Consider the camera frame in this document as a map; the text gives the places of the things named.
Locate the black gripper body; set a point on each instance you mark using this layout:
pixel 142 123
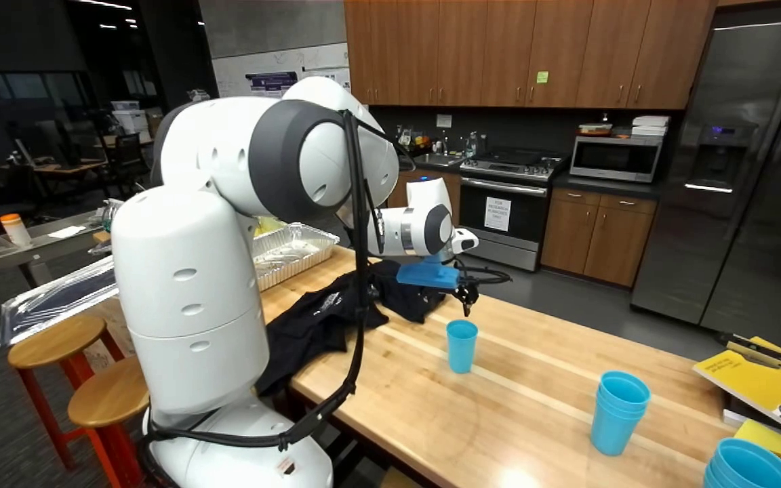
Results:
pixel 466 286

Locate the small blue plastic cup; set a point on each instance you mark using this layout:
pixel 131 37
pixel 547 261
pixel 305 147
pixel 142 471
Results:
pixel 461 347

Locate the large blue plastic cup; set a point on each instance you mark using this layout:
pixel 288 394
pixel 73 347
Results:
pixel 618 414

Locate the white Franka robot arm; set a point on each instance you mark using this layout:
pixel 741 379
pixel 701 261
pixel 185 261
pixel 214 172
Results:
pixel 191 299

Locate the white paper on oven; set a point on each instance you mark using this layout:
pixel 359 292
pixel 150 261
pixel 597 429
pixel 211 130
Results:
pixel 496 212

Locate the stainless steel oven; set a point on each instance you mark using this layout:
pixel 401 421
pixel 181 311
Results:
pixel 503 212

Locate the brown wooden base cabinet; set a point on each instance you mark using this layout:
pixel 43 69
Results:
pixel 597 234
pixel 450 185

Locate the black cloth shirt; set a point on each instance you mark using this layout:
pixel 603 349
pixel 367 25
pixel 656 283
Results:
pixel 318 319

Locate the silver foil baking tray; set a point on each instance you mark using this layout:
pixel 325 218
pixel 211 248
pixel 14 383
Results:
pixel 296 252

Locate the stainless steel microwave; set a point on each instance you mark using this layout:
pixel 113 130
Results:
pixel 612 158

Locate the green sticky note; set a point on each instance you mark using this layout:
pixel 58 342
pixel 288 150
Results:
pixel 542 77

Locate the white containers on microwave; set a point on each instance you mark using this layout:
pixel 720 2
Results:
pixel 650 124

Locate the yellow paper pad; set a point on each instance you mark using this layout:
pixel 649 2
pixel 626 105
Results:
pixel 752 376

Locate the stainless steel fridge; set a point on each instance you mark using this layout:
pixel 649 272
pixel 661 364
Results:
pixel 743 178

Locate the small yellow sticky pad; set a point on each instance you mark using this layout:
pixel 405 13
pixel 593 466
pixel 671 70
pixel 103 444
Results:
pixel 760 436

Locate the wooden stool orange legs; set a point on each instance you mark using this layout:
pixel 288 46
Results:
pixel 51 340
pixel 105 397

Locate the crumpled foil tray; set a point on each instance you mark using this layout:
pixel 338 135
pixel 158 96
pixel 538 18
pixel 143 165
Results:
pixel 54 302

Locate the grey side table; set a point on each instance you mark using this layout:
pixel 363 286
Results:
pixel 54 237

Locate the white container orange lid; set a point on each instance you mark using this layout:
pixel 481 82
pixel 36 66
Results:
pixel 14 230

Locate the wall power outlet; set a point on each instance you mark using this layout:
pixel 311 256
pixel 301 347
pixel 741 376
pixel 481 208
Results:
pixel 443 119

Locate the brown wooden wall cabinets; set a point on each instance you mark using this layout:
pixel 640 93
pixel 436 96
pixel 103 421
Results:
pixel 498 50

